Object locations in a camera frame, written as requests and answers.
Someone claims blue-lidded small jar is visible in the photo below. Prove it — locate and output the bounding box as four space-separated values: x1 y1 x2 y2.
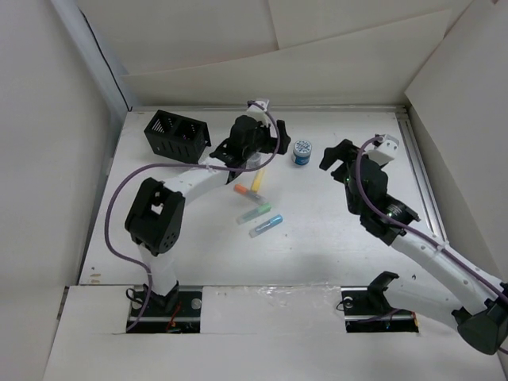
292 140 312 166

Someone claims yellow highlighter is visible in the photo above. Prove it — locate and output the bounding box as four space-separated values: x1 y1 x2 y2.
250 168 265 193

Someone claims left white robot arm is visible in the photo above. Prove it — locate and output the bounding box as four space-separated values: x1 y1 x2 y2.
125 112 291 315

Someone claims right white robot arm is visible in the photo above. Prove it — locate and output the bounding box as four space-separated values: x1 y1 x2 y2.
319 134 507 355

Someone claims orange highlighter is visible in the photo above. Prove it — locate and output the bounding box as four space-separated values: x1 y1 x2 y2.
233 183 266 205

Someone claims green highlighter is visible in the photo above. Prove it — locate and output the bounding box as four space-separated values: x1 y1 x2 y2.
236 202 271 225

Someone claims black two-compartment organizer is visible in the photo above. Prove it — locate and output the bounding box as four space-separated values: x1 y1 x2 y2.
144 110 211 164

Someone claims blue highlighter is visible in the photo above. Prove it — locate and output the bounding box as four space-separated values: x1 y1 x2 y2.
248 214 283 238

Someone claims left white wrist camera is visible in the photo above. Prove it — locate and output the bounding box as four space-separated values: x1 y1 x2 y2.
245 98 270 121

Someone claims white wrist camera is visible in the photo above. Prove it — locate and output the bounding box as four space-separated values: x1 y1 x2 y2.
245 98 270 121
365 134 399 167

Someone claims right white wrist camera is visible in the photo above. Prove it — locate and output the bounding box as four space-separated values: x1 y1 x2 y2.
365 134 399 167

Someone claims aluminium rail right edge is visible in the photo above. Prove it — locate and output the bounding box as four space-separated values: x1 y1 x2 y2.
395 108 448 241

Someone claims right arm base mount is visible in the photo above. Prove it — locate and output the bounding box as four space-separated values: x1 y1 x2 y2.
336 271 419 333

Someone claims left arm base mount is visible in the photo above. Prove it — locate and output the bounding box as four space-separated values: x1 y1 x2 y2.
125 285 203 334

